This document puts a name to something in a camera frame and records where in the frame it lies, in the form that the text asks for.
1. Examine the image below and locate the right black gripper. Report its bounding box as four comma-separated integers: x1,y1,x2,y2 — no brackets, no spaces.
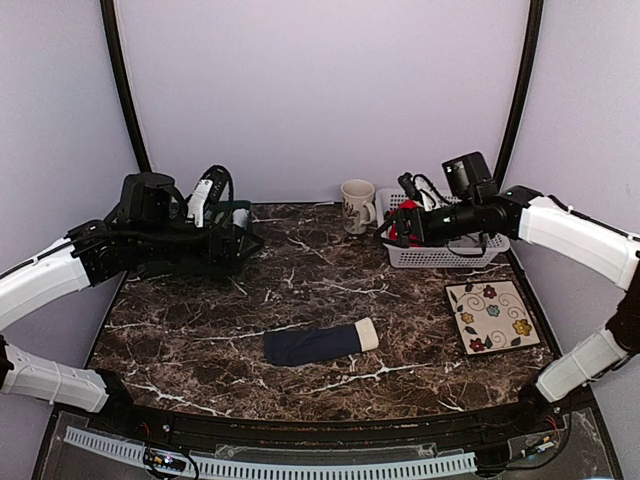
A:
374,197,480,248

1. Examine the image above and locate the navy underwear cream waistband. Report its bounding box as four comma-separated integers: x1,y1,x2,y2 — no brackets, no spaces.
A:
263,317,379,367

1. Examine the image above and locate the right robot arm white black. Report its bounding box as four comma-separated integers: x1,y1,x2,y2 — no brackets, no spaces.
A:
375,152,639,434

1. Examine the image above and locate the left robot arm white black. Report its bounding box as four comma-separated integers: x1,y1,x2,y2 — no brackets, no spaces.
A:
1,165,264,436

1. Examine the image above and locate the red underwear in basket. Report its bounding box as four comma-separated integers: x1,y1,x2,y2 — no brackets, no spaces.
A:
388,200,421,248

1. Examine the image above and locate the white rolled cloth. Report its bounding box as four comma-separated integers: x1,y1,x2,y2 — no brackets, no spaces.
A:
232,208,250,228

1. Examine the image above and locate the green divided organizer tray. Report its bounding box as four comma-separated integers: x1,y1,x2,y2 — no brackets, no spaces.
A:
144,198,254,278

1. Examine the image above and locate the cream floral mug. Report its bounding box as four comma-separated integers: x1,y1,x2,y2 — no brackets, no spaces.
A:
341,179,376,235

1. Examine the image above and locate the white plastic basket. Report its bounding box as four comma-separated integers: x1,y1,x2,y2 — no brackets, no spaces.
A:
375,188,510,269

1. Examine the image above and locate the floral square coaster tile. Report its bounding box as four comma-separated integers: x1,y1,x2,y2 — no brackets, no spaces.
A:
444,280,541,357

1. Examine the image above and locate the small green circuit board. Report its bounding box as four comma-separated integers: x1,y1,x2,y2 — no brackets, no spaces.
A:
143,449,187,474

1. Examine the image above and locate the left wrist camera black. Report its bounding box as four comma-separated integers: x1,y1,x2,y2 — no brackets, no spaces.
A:
187,165,234,229

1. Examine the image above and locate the black front rail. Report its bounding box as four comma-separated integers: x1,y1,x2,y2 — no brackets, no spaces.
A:
59,384,596,451

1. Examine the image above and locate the white slotted cable duct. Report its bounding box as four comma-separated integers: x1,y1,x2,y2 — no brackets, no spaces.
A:
63,427,477,479

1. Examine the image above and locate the right black frame post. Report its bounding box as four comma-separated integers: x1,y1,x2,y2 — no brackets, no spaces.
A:
494,0,544,186

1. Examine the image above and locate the black frame post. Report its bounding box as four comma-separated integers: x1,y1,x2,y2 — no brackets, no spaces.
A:
99,0,152,173
494,0,544,186

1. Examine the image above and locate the left black frame post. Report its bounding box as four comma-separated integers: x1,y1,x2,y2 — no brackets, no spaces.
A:
99,0,152,173

